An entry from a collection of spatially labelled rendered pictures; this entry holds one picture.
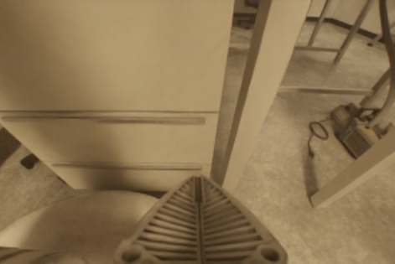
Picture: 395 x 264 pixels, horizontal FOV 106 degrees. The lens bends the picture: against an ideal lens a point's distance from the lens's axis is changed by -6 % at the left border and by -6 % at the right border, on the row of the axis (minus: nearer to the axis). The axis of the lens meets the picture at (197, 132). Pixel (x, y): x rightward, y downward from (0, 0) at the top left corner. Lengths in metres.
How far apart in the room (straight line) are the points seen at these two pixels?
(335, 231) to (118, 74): 0.98
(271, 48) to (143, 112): 0.25
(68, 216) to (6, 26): 0.38
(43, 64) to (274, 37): 0.36
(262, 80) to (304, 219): 0.74
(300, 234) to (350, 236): 0.22
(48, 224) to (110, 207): 0.15
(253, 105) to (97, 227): 0.44
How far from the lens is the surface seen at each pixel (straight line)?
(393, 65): 1.31
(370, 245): 1.06
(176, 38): 0.26
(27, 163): 1.23
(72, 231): 0.54
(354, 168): 0.76
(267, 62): 0.28
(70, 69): 0.35
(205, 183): 0.17
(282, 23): 0.27
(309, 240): 0.90
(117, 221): 0.45
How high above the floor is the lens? 0.76
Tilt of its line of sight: 45 degrees down
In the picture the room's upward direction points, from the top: 1 degrees clockwise
